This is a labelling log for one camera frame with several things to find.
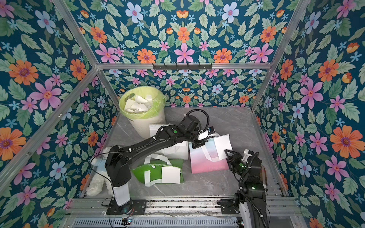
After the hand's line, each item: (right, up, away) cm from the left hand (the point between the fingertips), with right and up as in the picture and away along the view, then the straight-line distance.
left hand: (209, 138), depth 77 cm
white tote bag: (-17, -9, +6) cm, 20 cm away
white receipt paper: (+8, -2, 0) cm, 8 cm away
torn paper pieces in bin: (-43, +20, +10) cm, 48 cm away
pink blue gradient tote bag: (-3, -11, 0) cm, 12 cm away
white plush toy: (-58, -24, -3) cm, 63 cm away
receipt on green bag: (-19, -16, -11) cm, 27 cm away
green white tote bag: (-29, -15, -10) cm, 35 cm away
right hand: (+10, -7, -1) cm, 12 cm away
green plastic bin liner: (-28, +22, +3) cm, 36 cm away
